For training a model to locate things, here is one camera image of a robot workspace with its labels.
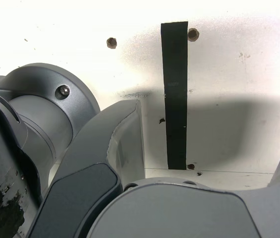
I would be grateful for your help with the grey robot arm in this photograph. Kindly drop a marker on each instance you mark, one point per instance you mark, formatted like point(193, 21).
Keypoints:
point(35, 116)

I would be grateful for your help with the black tape strip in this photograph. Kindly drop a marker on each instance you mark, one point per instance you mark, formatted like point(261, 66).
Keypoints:
point(175, 99)

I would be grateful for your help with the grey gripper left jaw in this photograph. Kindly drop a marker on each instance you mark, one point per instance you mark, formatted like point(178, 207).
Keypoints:
point(85, 173)

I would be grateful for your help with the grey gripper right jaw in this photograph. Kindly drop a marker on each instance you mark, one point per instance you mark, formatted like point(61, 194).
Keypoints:
point(179, 213)

